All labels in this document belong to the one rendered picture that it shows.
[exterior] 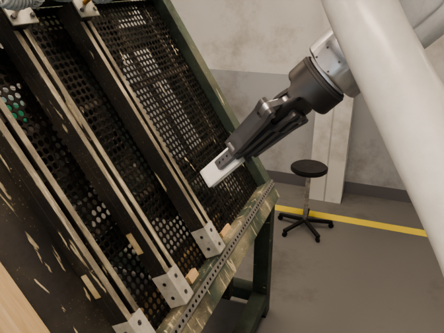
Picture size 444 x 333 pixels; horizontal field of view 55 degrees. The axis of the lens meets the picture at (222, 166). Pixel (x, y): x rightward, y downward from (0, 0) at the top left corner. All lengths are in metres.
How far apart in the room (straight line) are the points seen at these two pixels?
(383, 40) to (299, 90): 0.23
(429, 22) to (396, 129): 0.22
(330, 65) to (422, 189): 0.25
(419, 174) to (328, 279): 2.83
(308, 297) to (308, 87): 2.50
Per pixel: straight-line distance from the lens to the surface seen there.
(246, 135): 0.58
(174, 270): 1.48
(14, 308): 1.18
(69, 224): 1.24
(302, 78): 0.56
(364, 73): 0.36
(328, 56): 0.55
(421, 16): 0.53
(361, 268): 3.32
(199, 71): 2.25
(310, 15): 3.99
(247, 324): 2.50
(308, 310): 2.89
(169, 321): 1.47
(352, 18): 0.36
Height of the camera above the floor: 1.90
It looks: 24 degrees down
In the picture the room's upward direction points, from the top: straight up
